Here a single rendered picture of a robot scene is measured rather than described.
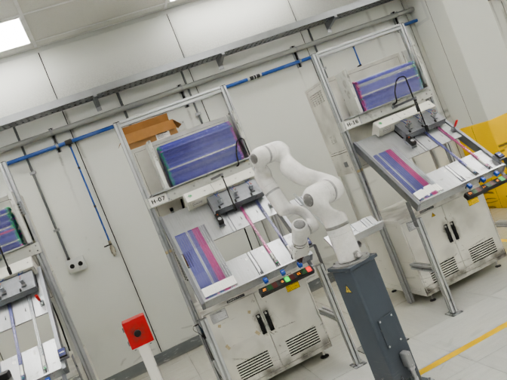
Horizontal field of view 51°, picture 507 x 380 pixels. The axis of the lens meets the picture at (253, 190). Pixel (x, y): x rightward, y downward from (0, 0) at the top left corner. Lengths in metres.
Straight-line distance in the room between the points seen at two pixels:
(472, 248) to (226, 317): 1.79
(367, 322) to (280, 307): 0.88
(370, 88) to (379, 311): 1.78
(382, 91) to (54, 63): 2.84
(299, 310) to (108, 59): 2.89
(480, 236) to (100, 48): 3.53
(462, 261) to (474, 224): 0.27
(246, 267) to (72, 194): 2.24
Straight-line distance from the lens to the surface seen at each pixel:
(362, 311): 2.65
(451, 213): 3.93
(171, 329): 4.98
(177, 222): 3.35
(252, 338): 3.40
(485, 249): 4.10
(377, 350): 2.73
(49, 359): 3.07
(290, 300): 3.43
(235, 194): 3.33
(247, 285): 3.02
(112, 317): 4.94
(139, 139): 3.75
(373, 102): 3.89
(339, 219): 2.58
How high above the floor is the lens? 1.29
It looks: 2 degrees down
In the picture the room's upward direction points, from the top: 22 degrees counter-clockwise
